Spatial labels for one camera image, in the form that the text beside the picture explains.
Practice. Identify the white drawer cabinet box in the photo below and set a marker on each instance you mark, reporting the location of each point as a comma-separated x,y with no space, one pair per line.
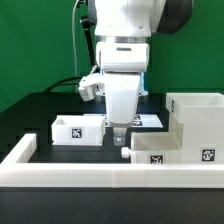
197,121

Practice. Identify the white U-shaped fence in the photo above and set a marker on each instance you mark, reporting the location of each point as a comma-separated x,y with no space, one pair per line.
16,170

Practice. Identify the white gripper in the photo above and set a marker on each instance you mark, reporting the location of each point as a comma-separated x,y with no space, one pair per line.
121,94

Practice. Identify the marker tag sheet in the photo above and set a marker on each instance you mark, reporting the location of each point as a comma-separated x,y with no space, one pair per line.
140,120

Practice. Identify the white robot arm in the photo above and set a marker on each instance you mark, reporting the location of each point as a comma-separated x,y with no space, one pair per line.
123,28

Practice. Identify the white front drawer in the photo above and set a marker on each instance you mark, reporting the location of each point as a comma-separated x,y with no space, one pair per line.
153,148

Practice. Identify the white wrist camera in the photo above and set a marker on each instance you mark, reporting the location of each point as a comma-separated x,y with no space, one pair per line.
90,86

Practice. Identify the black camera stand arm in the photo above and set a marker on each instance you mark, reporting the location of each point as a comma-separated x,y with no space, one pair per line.
87,22

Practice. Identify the white drawer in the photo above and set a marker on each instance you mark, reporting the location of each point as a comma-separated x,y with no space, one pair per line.
78,130
153,148

